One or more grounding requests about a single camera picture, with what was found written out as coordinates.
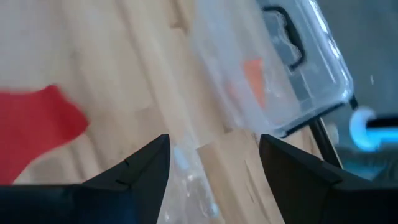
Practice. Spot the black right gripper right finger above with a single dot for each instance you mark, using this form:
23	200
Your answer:
326	199

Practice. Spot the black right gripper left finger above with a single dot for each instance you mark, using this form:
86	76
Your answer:
109	202

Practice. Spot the clear plastic zip bag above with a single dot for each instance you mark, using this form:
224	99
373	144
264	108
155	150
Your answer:
189	193

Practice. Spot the red elastic bandage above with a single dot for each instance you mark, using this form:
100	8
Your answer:
34	130

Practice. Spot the bagged orange bandage roll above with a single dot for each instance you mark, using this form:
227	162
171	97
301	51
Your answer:
255	81

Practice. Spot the white tower fan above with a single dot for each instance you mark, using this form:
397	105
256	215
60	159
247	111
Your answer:
356	130

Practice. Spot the clear plastic storage box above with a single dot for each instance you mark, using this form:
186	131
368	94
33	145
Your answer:
280	37

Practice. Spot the black metal table frame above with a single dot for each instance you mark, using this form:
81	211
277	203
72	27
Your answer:
325	143

